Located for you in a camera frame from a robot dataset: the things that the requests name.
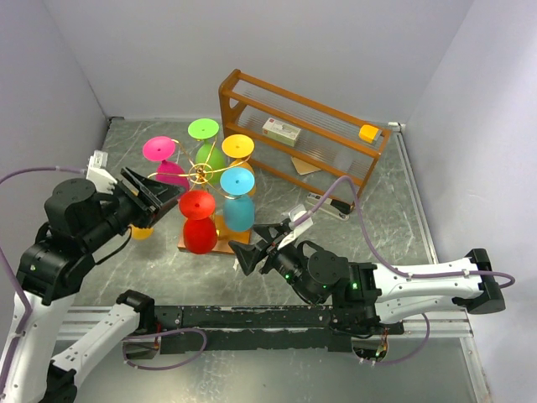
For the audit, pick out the wooden shelf rack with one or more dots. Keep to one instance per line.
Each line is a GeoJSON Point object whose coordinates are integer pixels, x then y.
{"type": "Point", "coordinates": [328, 139]}

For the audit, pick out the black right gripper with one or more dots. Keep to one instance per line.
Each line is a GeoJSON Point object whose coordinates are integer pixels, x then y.
{"type": "Point", "coordinates": [249, 256]}

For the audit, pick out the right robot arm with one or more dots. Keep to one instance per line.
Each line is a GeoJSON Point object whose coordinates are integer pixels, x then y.
{"type": "Point", "coordinates": [368, 296]}

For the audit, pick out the yellow plastic wine glass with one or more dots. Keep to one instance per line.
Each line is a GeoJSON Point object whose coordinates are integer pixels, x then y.
{"type": "Point", "coordinates": [239, 148]}

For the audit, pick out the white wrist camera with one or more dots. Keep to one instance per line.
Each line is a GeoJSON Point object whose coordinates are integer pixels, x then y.
{"type": "Point", "coordinates": [100, 170]}
{"type": "Point", "coordinates": [300, 221]}

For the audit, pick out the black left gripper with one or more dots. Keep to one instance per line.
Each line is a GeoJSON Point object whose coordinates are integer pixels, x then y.
{"type": "Point", "coordinates": [163, 196]}

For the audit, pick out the small white card box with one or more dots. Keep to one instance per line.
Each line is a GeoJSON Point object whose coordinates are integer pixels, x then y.
{"type": "Point", "coordinates": [281, 131]}

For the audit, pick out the pink plastic wine glass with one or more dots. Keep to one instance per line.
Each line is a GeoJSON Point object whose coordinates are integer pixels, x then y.
{"type": "Point", "coordinates": [160, 149]}

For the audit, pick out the wooden rack base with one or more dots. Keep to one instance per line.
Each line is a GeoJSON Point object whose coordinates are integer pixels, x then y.
{"type": "Point", "coordinates": [224, 241]}

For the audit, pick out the red plastic wine glass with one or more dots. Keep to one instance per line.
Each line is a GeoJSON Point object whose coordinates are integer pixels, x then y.
{"type": "Point", "coordinates": [197, 205]}

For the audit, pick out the tan cardboard piece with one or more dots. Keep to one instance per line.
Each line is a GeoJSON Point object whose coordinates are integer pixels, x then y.
{"type": "Point", "coordinates": [302, 167]}

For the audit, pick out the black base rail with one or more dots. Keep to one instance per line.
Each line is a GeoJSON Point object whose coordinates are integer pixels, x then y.
{"type": "Point", "coordinates": [246, 328]}

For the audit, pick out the blue plastic wine glass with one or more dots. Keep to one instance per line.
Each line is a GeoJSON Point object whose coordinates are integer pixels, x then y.
{"type": "Point", "coordinates": [238, 208]}

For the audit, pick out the yellow grey box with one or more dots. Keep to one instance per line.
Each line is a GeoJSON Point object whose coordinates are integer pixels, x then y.
{"type": "Point", "coordinates": [369, 133]}

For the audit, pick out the green plastic wine glass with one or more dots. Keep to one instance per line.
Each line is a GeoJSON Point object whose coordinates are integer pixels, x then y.
{"type": "Point", "coordinates": [208, 157]}

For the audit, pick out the gold wire glass rack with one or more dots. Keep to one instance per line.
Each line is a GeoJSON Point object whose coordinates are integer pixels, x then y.
{"type": "Point", "coordinates": [197, 176]}

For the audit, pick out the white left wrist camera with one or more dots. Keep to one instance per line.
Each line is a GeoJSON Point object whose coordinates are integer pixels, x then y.
{"type": "Point", "coordinates": [100, 170]}

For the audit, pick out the orange plastic wine glass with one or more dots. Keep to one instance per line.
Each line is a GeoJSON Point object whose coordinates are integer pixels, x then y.
{"type": "Point", "coordinates": [141, 233]}

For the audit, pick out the aluminium frame rail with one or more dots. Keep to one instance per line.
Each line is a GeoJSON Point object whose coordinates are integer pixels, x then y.
{"type": "Point", "coordinates": [443, 324]}

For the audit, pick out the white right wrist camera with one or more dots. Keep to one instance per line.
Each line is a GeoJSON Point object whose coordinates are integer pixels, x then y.
{"type": "Point", "coordinates": [300, 221]}

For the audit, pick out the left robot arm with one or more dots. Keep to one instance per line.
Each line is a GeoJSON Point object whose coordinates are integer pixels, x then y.
{"type": "Point", "coordinates": [82, 216]}

